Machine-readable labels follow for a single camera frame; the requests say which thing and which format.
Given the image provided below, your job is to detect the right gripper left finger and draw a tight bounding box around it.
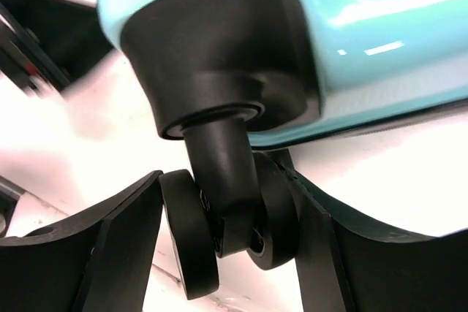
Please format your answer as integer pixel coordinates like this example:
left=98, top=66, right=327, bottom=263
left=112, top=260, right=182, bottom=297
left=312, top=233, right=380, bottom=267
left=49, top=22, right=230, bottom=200
left=1, top=171, right=162, bottom=312

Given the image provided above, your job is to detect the pink teal kids suitcase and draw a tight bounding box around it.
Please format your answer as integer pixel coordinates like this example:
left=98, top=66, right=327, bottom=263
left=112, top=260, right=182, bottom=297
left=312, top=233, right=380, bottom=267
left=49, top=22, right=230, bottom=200
left=97, top=0, right=467, bottom=300

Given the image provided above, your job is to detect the aluminium rail frame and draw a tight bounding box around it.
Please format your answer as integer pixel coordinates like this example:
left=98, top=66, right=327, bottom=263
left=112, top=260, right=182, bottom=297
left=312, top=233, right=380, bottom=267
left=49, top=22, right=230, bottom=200
left=0, top=176, right=26, bottom=237

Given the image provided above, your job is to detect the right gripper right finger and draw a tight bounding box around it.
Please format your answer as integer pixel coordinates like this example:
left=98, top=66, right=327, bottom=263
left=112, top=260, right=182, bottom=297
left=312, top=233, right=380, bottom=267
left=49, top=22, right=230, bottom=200
left=272, top=149, right=467, bottom=311

